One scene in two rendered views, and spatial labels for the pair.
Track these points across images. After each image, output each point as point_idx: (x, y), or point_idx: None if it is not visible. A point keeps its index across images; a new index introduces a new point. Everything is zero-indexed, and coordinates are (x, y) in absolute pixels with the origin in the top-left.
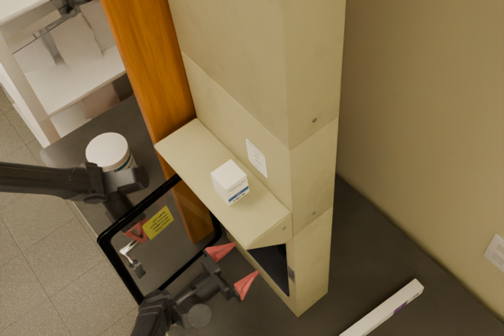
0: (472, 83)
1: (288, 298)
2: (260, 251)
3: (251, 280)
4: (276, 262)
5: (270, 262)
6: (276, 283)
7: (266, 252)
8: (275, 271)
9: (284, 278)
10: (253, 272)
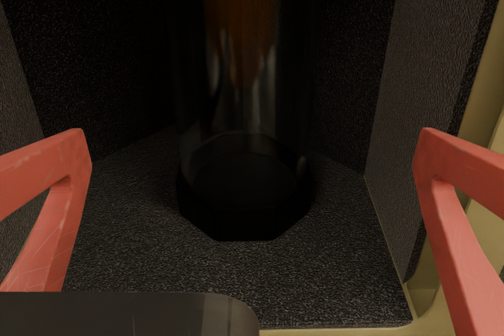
0: None
1: (413, 332)
2: (160, 286)
3: (466, 231)
4: (245, 268)
5: (231, 287)
6: (327, 321)
7: (183, 272)
8: (280, 294)
9: (328, 285)
10: (451, 140)
